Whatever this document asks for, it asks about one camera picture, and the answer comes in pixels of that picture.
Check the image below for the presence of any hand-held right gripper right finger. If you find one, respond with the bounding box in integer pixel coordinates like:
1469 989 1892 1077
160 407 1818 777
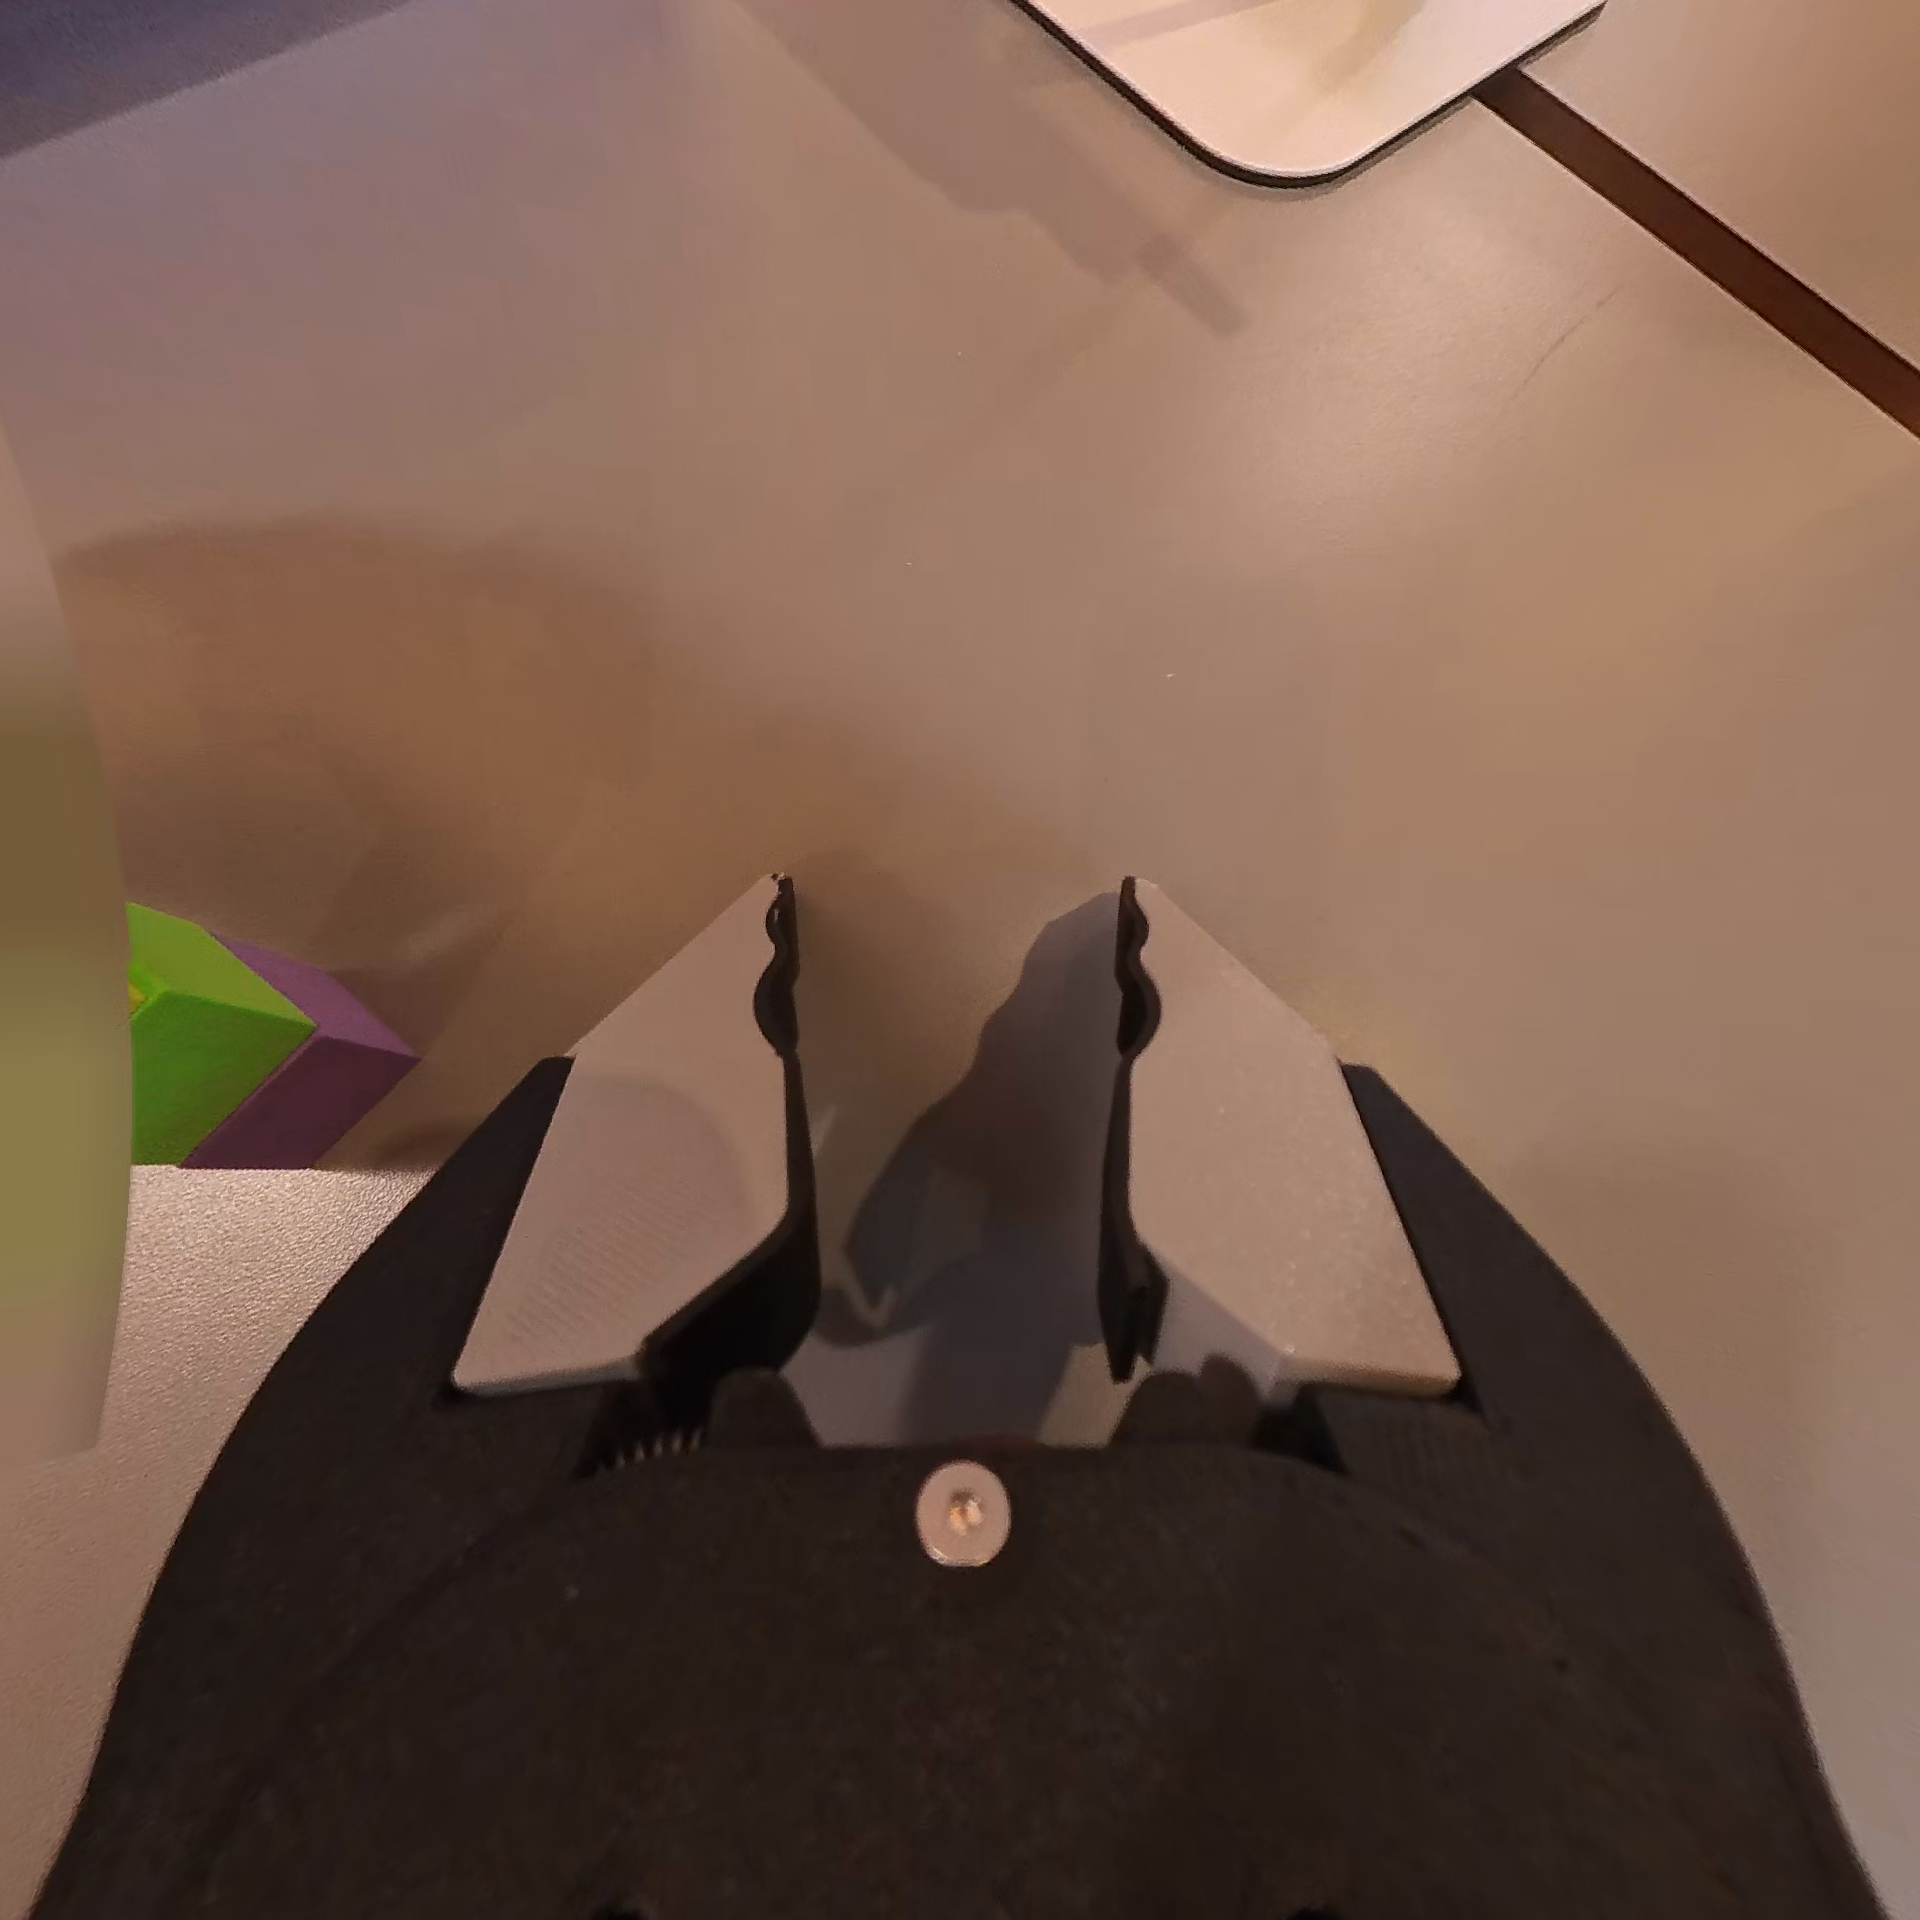
1099 873 1467 1397

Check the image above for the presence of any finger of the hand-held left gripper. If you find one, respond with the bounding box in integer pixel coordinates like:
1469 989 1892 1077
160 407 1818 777
0 421 138 1465
0 1168 441 1920

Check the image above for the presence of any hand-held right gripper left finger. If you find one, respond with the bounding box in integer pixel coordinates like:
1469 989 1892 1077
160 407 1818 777
451 871 825 1397

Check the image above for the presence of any white document stand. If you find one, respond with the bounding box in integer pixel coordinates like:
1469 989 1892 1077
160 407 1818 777
1009 0 1610 191

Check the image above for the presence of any purple foam cube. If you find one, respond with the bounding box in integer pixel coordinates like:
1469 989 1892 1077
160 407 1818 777
187 938 424 1173

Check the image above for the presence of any green foam cube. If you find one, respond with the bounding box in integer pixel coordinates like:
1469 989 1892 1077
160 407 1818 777
128 900 321 1168

